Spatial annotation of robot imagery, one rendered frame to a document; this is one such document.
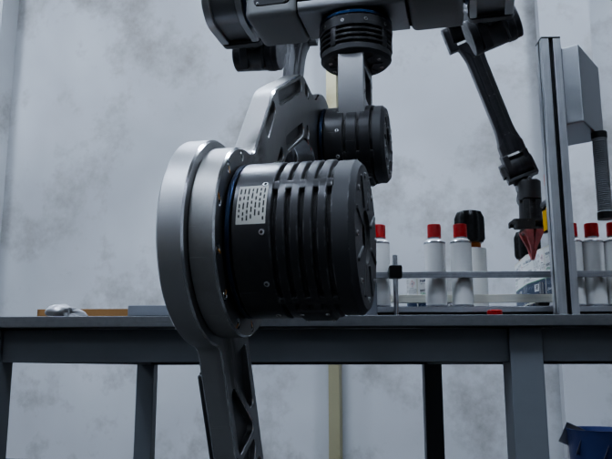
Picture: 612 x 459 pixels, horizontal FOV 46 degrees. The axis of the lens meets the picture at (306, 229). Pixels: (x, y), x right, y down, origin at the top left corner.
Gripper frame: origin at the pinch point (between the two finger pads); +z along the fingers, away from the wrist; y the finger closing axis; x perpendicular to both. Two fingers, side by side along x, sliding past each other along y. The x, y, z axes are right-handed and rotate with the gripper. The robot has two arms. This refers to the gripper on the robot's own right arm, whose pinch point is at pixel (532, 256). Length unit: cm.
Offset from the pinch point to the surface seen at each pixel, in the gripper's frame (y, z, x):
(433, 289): 26.1, 9.4, 8.4
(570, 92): -4.2, -34.6, 23.1
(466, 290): 18.4, 9.6, 8.8
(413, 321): 36, 20, 53
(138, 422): 117, 47, -69
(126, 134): 205, -140, -316
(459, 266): 19.9, 3.9, 8.7
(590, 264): -11.6, 3.1, 7.6
